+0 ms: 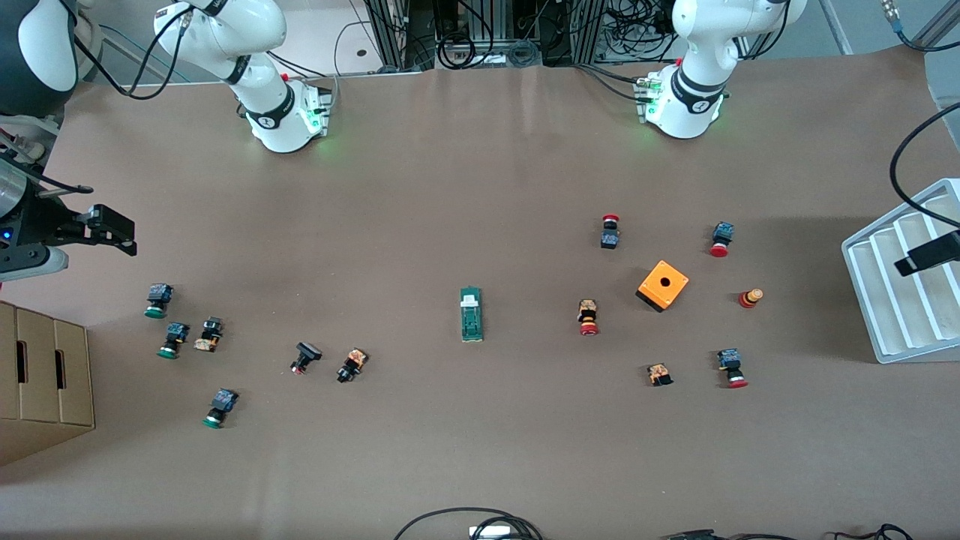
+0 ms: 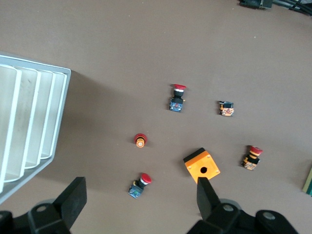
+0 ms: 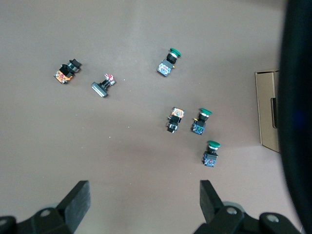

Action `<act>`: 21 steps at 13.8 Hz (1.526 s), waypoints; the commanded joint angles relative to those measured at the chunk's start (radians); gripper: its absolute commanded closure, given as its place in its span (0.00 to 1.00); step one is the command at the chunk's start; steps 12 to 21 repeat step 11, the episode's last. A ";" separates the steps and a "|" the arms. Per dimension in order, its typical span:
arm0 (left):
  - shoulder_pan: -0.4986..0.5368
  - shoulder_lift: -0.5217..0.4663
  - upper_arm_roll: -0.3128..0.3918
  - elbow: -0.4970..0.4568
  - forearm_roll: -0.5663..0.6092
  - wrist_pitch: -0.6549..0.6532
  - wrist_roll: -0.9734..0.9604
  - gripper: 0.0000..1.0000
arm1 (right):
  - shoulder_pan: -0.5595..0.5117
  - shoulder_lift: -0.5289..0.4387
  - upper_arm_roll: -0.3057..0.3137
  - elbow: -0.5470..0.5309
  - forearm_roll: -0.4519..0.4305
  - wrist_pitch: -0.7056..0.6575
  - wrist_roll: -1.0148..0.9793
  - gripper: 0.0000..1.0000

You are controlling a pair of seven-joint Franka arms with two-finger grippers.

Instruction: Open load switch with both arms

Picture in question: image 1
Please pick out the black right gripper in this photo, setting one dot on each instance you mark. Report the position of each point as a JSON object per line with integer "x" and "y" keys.
{"x": 39, "y": 223}

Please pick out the green circuit board module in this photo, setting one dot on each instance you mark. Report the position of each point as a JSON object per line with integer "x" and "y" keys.
{"x": 471, "y": 315}

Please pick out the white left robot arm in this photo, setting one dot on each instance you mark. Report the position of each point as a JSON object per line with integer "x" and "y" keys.
{"x": 701, "y": 37}

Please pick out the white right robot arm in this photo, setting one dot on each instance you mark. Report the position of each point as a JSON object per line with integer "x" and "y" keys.
{"x": 262, "y": 30}

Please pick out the white stepped plastic tray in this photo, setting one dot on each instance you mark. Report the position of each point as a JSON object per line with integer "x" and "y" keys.
{"x": 900, "y": 315}

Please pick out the green mushroom push button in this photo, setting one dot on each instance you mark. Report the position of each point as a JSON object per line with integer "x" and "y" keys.
{"x": 220, "y": 407}
{"x": 174, "y": 340}
{"x": 157, "y": 300}

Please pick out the brown cardboard box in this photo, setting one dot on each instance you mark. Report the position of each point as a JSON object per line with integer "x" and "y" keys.
{"x": 45, "y": 382}

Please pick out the red yellow button head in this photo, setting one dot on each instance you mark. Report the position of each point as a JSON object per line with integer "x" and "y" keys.
{"x": 750, "y": 298}

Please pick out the red mushroom button blue block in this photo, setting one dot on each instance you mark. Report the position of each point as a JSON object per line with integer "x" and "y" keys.
{"x": 721, "y": 240}
{"x": 731, "y": 367}
{"x": 610, "y": 232}

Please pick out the orange contact block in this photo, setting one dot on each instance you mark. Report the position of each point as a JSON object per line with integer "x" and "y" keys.
{"x": 659, "y": 373}

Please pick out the aluminium profile rack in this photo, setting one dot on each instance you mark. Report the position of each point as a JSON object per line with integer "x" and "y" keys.
{"x": 390, "y": 37}

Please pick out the red mushroom button orange block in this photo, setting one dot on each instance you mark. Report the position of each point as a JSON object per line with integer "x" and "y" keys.
{"x": 588, "y": 317}

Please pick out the brown paper table cover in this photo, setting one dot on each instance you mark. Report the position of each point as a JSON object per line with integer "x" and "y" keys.
{"x": 480, "y": 450}

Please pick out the small white device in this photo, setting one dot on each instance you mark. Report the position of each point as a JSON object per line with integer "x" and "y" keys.
{"x": 491, "y": 532}

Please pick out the black selector switch orange block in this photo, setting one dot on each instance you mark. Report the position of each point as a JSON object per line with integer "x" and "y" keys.
{"x": 208, "y": 334}
{"x": 351, "y": 365}

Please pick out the black square-head red switch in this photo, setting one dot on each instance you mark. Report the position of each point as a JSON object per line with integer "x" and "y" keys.
{"x": 304, "y": 358}

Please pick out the grey metal frame bar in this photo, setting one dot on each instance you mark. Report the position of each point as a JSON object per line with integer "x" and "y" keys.
{"x": 937, "y": 26}
{"x": 836, "y": 26}

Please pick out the orange button enclosure box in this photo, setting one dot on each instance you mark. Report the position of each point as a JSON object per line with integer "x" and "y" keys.
{"x": 663, "y": 285}

